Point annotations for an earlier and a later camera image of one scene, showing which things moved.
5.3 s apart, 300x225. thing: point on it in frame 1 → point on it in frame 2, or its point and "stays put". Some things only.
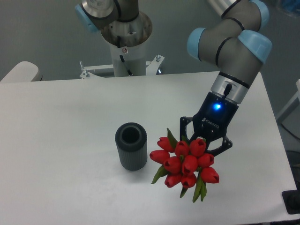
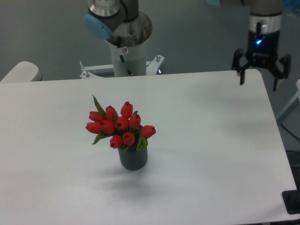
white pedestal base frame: x=152 y=66 stays put
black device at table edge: x=291 y=200 stays put
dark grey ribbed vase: x=131 y=138 stays put
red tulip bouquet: x=182 y=161 → x=123 y=126
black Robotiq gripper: x=211 y=122 → x=262 y=51
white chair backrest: x=24 y=71 stays put
